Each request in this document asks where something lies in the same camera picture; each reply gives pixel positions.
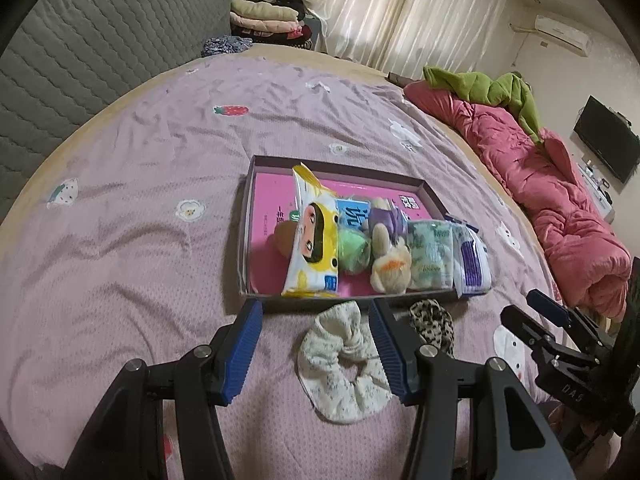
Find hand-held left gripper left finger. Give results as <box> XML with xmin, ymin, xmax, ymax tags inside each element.
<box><xmin>62</xmin><ymin>300</ymin><xmax>264</xmax><ymax>480</ymax></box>

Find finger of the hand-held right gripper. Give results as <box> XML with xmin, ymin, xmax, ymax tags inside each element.
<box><xmin>501</xmin><ymin>305</ymin><xmax>571</xmax><ymax>371</ymax></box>
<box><xmin>526</xmin><ymin>289</ymin><xmax>616</xmax><ymax>356</ymax></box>

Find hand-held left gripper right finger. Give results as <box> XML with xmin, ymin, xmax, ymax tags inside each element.
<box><xmin>368</xmin><ymin>299</ymin><xmax>578</xmax><ymax>480</ymax></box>

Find leopard print scrunchie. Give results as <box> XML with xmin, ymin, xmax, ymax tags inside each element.
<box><xmin>409</xmin><ymin>299</ymin><xmax>456</xmax><ymax>358</ymax></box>

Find white floral scrunchie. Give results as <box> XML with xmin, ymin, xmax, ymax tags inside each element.
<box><xmin>297</xmin><ymin>302</ymin><xmax>396</xmax><ymax>423</ymax></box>

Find dark cardboard box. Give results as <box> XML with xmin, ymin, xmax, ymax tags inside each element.
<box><xmin>237</xmin><ymin>155</ymin><xmax>463</xmax><ymax>316</ymax></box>

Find rabbit plush with purple dress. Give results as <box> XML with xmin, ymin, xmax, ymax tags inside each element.
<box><xmin>367</xmin><ymin>197</ymin><xmax>413</xmax><ymax>293</ymax></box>

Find white and blue tissue pack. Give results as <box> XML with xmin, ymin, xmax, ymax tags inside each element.
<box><xmin>445</xmin><ymin>215</ymin><xmax>493</xmax><ymax>297</ymax></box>

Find green egg-shaped sponge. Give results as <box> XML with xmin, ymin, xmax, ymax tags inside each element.
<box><xmin>336</xmin><ymin>227</ymin><xmax>373</xmax><ymax>276</ymax></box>

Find green tissue pack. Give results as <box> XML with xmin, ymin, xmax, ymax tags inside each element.
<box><xmin>406</xmin><ymin>219</ymin><xmax>457</xmax><ymax>292</ymax></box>

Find yellow cartoon wet wipes pack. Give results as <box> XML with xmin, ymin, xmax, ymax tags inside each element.
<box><xmin>281</xmin><ymin>162</ymin><xmax>343</xmax><ymax>298</ymax></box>

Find pink comforter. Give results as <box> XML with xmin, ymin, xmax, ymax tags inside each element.
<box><xmin>404</xmin><ymin>80</ymin><xmax>633</xmax><ymax>318</ymax></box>

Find white television cabinet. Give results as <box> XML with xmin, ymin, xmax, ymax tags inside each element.
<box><xmin>577</xmin><ymin>162</ymin><xmax>615</xmax><ymax>223</ymax></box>

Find pink book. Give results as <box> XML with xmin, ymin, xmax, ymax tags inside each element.
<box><xmin>247</xmin><ymin>172</ymin><xmax>441</xmax><ymax>293</ymax></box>

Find purple printed bedsheet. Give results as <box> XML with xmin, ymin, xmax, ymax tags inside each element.
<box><xmin>0</xmin><ymin>52</ymin><xmax>571</xmax><ymax>480</ymax></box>

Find black television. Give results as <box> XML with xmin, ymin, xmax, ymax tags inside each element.
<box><xmin>573</xmin><ymin>95</ymin><xmax>640</xmax><ymax>184</ymax></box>

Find green blanket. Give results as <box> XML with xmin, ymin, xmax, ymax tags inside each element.
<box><xmin>422</xmin><ymin>66</ymin><xmax>543</xmax><ymax>143</ymax></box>

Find white air conditioner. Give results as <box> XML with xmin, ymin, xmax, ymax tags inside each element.
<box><xmin>534</xmin><ymin>14</ymin><xmax>591</xmax><ymax>56</ymax></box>

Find blue patterned cloth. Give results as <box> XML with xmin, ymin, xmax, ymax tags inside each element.
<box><xmin>201</xmin><ymin>35</ymin><xmax>253</xmax><ymax>58</ymax></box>

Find white curtain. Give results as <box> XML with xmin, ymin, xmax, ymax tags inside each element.
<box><xmin>302</xmin><ymin>0</ymin><xmax>516</xmax><ymax>83</ymax></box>

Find pink folded garment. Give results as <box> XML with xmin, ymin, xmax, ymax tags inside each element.
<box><xmin>231</xmin><ymin>15</ymin><xmax>303</xmax><ymax>36</ymax></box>

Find cream folded garment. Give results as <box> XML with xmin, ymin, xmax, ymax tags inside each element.
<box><xmin>230</xmin><ymin>0</ymin><xmax>301</xmax><ymax>23</ymax></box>

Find grey quilted headboard cover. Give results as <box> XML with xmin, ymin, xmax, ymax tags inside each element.
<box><xmin>0</xmin><ymin>0</ymin><xmax>236</xmax><ymax>221</ymax></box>

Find black garment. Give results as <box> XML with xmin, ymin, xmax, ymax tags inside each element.
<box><xmin>245</xmin><ymin>0</ymin><xmax>313</xmax><ymax>21</ymax></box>

